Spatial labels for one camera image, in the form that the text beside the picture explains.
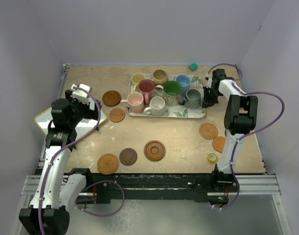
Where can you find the light wood round coaster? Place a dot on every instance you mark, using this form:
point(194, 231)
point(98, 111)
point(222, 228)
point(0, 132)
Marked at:
point(117, 115)

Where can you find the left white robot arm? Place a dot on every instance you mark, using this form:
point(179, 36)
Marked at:
point(48, 211)

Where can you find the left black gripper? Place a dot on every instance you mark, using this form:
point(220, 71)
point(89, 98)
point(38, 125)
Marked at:
point(90, 114)

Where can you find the green floral mug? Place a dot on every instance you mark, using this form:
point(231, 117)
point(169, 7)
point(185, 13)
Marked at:
point(170, 92)

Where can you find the brown ringed wooden saucer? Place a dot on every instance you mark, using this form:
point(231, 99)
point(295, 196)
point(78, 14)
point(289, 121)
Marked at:
point(111, 98)

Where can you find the large brown ringed saucer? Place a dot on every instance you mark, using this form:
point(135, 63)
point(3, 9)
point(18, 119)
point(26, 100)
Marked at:
point(154, 150)

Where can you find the yellow tape roll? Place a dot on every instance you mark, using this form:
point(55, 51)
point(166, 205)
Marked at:
point(212, 158)

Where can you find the floral serving tray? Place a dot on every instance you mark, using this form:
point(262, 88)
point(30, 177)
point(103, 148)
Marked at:
point(177, 111)

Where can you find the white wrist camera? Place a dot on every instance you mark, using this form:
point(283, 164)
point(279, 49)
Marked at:
point(79, 92)
point(208, 78)

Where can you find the woven rattan coaster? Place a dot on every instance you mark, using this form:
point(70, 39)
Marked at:
point(108, 164)
point(208, 131)

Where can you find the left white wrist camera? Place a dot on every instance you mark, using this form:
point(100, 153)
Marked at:
point(79, 92)

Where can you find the white beige mug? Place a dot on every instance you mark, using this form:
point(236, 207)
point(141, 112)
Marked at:
point(156, 107)

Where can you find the yellow mug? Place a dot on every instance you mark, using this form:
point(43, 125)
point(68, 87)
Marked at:
point(135, 80)

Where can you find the red pink mug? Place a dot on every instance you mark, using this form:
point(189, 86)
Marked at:
point(147, 88)

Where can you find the black aluminium base frame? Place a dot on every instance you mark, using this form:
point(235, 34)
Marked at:
point(198, 187)

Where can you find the grey cup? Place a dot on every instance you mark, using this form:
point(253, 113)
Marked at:
point(192, 99)

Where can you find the tan wooden cup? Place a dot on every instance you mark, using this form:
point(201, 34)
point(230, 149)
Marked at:
point(160, 77)

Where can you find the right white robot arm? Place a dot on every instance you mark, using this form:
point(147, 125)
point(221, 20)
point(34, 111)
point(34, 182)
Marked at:
point(239, 119)

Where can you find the right light wood coaster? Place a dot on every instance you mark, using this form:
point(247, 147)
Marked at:
point(218, 143)

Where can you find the light blue cup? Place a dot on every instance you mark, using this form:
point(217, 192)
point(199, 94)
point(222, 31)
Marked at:
point(185, 82)

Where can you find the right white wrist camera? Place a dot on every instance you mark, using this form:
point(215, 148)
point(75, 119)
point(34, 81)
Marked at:
point(208, 78)

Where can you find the green eraser block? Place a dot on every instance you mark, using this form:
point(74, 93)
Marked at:
point(193, 67)

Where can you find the dark walnut round coaster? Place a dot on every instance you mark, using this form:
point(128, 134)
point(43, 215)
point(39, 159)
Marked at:
point(128, 156)

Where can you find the small whiteboard wooden frame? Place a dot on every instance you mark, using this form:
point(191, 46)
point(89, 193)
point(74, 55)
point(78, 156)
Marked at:
point(42, 120)

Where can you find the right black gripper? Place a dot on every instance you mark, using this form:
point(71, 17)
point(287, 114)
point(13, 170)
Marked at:
point(207, 102)

